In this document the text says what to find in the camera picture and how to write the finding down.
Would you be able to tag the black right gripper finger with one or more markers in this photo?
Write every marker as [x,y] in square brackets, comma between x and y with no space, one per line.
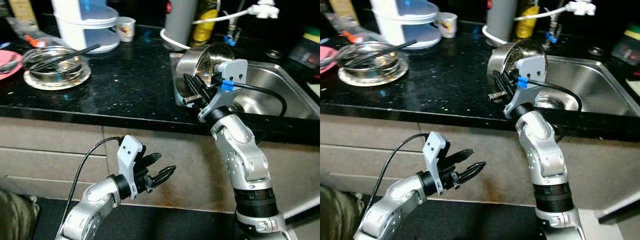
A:
[500,80]
[191,82]
[200,94]
[507,90]

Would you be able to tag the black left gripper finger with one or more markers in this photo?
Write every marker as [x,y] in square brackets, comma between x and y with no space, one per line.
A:
[152,159]
[472,172]
[460,156]
[165,176]

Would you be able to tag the steel saucepan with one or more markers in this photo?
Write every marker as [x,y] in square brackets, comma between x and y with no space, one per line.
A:
[500,57]
[192,62]

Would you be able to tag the pink plate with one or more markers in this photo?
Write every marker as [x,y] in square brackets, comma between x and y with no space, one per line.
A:
[10,72]
[327,67]

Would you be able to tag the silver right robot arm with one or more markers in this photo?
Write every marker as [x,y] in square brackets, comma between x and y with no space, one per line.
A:
[542,150]
[247,160]

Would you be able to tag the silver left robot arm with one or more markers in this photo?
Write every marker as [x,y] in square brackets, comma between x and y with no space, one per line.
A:
[395,210]
[90,210]

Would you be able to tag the grey kitchen cabinet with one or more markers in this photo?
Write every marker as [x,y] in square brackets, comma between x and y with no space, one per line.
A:
[150,145]
[475,145]

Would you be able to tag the yellow oil bottle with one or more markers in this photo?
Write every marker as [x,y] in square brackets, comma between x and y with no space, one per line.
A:
[527,25]
[205,27]

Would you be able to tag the blue tap valve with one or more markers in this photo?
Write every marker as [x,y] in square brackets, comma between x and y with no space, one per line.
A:
[231,39]
[551,36]

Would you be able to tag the grey electric kettle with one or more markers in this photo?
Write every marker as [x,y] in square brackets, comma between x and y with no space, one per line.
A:
[500,17]
[180,20]

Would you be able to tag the stainless steel sink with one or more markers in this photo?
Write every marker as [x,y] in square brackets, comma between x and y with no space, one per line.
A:
[280,90]
[595,85]

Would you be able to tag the white cup cartoon print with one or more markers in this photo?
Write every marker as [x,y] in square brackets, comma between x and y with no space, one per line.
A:
[446,25]
[125,29]

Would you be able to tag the round steel hole cover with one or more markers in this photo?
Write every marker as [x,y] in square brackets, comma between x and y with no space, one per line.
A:
[273,54]
[595,50]

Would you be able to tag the white tap filter fitting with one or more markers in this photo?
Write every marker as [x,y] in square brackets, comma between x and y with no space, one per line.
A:
[582,7]
[265,9]

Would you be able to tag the black sponge holder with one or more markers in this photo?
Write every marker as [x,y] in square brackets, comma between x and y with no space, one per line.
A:
[627,50]
[305,52]

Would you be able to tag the white tiered storage tower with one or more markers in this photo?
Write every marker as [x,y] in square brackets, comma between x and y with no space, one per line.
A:
[85,32]
[400,30]

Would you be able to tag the green yellow sponge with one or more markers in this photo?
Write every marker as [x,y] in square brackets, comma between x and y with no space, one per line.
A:
[312,35]
[632,33]

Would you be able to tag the steel spoon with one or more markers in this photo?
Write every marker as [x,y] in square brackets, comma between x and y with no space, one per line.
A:
[7,65]
[325,61]

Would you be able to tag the grey green woven sack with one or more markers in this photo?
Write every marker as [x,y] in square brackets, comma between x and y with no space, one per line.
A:
[15,215]
[332,215]

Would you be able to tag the wide steel bowl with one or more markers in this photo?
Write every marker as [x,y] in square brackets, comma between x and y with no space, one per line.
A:
[365,60]
[50,65]

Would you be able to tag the orange snack packet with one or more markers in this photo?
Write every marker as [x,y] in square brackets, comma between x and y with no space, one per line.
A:
[351,36]
[31,39]

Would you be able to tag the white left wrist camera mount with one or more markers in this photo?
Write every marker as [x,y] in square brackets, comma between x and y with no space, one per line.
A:
[127,150]
[434,150]

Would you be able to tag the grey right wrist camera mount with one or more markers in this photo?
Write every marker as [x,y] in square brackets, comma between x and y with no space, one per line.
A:
[532,67]
[232,67]

